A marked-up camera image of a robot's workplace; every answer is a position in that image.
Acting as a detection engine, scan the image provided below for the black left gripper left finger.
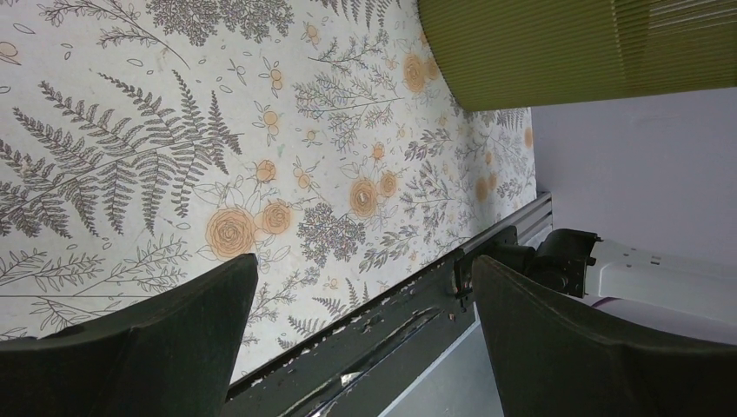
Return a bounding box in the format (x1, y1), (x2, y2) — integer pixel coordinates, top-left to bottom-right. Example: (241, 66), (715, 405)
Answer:
(1, 254), (258, 416)

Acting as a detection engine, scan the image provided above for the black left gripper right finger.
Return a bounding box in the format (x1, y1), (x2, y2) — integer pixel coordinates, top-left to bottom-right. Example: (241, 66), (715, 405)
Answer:
(472, 255), (736, 416)

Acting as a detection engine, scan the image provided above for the green ribbed waste bin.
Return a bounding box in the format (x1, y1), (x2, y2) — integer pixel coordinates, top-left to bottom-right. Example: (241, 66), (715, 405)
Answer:
(418, 0), (736, 111)

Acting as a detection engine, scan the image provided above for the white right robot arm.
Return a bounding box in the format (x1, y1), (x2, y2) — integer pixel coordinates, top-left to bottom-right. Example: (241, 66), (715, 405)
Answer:
(492, 228), (736, 325)

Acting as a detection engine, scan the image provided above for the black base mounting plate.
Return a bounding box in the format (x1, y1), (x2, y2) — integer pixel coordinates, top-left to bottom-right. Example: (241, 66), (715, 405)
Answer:
(222, 226), (518, 416)

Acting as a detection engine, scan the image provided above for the floral patterned table mat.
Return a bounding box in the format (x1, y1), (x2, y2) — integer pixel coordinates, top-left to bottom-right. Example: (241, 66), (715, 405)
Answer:
(1, 1), (536, 379)

